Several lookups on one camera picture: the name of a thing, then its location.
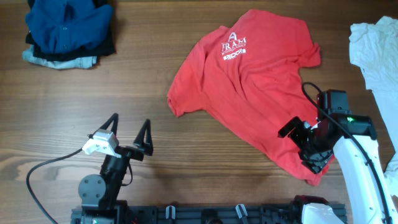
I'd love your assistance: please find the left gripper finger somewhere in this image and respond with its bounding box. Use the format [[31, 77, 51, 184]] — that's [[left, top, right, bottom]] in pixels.
[[133, 119, 154, 156], [100, 113, 119, 135]]

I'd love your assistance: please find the red printed t-shirt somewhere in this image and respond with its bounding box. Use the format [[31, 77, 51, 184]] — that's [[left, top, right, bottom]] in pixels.
[[167, 9, 322, 186]]

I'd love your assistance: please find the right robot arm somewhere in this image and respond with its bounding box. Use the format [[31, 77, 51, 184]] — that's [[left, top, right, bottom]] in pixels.
[[278, 113, 397, 223]]

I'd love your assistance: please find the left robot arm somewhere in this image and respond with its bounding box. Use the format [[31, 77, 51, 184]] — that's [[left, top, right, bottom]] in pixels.
[[71, 113, 154, 224]]

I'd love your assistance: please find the black folded garment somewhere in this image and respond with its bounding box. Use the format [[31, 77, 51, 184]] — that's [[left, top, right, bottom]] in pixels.
[[25, 0, 116, 62]]

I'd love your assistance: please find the light grey folded garment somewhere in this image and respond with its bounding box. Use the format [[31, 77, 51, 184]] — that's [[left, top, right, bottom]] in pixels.
[[22, 45, 98, 70]]

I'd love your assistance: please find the white t-shirt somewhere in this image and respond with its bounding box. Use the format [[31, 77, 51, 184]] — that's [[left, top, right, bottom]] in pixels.
[[348, 16, 398, 198]]

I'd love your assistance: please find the right black cable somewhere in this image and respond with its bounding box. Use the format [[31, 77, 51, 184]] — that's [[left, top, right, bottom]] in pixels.
[[301, 82, 392, 224]]

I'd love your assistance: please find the black cable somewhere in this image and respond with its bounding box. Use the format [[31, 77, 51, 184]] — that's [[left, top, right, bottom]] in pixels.
[[25, 147, 85, 224], [301, 82, 392, 224]]

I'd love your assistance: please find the left white rail clip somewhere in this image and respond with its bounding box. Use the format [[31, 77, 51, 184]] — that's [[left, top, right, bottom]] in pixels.
[[165, 205, 176, 220]]

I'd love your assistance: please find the white rail clip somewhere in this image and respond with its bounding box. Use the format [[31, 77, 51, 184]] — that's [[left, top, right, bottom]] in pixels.
[[235, 203, 248, 219], [165, 205, 176, 220]]

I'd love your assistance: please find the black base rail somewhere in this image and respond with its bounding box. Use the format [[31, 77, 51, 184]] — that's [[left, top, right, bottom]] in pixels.
[[70, 204, 321, 224]]

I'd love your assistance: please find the right white rail clip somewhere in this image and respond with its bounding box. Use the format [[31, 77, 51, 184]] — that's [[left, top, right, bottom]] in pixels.
[[235, 203, 248, 219]]

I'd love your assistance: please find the left black cable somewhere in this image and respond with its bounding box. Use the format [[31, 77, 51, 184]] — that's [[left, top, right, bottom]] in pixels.
[[25, 147, 85, 224]]

